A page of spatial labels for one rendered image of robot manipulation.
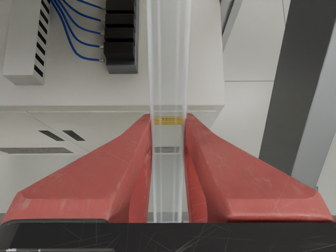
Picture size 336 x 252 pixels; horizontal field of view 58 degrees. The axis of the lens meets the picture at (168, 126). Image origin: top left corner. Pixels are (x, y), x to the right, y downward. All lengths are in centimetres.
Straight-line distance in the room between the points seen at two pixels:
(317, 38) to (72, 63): 45
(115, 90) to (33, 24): 17
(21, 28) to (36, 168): 72
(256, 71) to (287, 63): 105
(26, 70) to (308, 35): 43
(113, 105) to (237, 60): 82
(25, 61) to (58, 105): 8
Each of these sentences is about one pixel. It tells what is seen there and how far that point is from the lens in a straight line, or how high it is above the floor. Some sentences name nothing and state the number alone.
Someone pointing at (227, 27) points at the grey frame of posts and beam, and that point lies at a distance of 68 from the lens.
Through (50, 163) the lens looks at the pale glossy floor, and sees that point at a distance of 120.
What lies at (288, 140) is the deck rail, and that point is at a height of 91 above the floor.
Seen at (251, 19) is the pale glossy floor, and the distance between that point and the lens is 137.
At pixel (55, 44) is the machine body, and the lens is 59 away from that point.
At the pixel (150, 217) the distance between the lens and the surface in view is 25.
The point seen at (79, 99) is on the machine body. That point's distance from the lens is 54.
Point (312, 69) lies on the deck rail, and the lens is 19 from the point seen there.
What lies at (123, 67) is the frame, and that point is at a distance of 51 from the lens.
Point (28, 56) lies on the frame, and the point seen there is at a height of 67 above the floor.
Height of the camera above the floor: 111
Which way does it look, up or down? 76 degrees down
